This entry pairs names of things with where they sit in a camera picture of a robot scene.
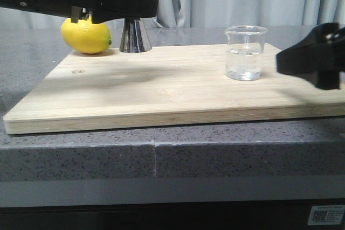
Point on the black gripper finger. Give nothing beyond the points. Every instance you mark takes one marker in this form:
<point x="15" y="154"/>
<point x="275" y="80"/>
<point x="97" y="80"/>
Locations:
<point x="107" y="10"/>
<point x="318" y="58"/>

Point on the silver double jigger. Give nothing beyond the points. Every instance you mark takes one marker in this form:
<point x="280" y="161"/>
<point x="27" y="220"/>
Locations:
<point x="134" y="37"/>

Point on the clear glass beaker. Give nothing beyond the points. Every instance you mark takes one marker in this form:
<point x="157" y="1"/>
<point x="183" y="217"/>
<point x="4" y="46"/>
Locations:
<point x="244" y="52"/>

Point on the yellow lemon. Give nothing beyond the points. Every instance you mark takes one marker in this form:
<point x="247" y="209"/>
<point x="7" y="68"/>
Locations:
<point x="85" y="36"/>

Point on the wooden cutting board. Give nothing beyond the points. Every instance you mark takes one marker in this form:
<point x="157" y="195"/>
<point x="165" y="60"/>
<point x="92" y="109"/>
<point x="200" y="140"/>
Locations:
<point x="168" y="85"/>

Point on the white QR code label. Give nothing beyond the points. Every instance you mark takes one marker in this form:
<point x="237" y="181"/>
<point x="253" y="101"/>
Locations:
<point x="326" y="215"/>

